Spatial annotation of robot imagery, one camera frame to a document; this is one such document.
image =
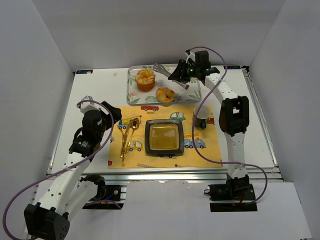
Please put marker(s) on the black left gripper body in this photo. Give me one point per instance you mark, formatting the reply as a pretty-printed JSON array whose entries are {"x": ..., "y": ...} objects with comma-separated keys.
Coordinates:
[{"x": 113, "y": 114}]

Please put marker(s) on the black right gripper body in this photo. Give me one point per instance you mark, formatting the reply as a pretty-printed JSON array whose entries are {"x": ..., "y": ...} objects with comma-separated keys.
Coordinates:
[{"x": 182, "y": 71}]

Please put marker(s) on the large sugared round bread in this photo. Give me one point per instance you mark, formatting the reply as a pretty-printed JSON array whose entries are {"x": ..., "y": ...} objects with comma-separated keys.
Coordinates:
[{"x": 145, "y": 80}]

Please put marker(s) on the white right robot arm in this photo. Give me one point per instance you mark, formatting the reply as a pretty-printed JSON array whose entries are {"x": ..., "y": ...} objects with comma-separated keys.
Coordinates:
[{"x": 234, "y": 117}]

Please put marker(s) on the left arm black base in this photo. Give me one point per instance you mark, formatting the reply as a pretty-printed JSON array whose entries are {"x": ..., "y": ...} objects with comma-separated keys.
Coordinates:
[{"x": 108, "y": 196}]

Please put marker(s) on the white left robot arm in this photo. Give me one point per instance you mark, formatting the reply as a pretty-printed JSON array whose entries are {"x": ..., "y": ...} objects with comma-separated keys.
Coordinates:
[{"x": 49, "y": 218}]

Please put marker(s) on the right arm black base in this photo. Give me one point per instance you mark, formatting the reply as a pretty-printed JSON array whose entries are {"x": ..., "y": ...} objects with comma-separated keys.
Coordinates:
[{"x": 235, "y": 195}]

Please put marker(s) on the twisted croissant bread roll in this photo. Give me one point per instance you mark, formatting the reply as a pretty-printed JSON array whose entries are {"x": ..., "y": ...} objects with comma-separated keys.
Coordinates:
[{"x": 165, "y": 95}]

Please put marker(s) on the gold knife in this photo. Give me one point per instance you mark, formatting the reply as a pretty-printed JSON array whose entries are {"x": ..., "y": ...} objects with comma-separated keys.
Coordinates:
[{"x": 125, "y": 138}]

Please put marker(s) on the gold spoon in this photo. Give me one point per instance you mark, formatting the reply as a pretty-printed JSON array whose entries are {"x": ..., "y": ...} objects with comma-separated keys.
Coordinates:
[{"x": 135, "y": 126}]

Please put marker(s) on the leaf pattern serving tray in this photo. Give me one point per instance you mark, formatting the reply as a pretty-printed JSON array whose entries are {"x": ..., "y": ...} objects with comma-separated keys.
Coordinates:
[{"x": 134, "y": 96}]

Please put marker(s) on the yellow vehicle print placemat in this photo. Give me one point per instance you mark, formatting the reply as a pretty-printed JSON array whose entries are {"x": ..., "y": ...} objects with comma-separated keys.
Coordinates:
[{"x": 201, "y": 146}]

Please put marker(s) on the dark green mug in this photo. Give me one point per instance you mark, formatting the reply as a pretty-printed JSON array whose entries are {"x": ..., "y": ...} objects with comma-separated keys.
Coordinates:
[{"x": 200, "y": 116}]

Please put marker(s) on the black square amber plate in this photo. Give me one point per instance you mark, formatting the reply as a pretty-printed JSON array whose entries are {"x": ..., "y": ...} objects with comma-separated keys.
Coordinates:
[{"x": 164, "y": 137}]

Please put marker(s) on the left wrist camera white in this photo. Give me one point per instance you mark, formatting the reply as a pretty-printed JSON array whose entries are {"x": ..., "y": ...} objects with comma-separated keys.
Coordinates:
[{"x": 87, "y": 106}]

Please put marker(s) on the aluminium table frame rail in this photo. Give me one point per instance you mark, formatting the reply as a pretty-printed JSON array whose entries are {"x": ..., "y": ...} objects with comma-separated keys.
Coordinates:
[{"x": 111, "y": 84}]

